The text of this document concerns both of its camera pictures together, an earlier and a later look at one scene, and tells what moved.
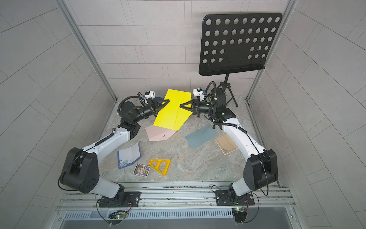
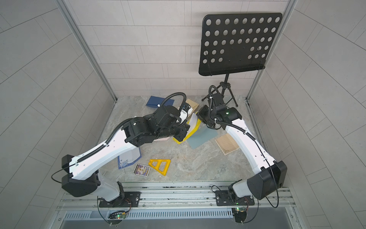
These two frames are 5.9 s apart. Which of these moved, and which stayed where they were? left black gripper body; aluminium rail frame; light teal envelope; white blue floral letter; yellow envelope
Moved: left black gripper body; yellow envelope
Stayed: light teal envelope; aluminium rail frame; white blue floral letter
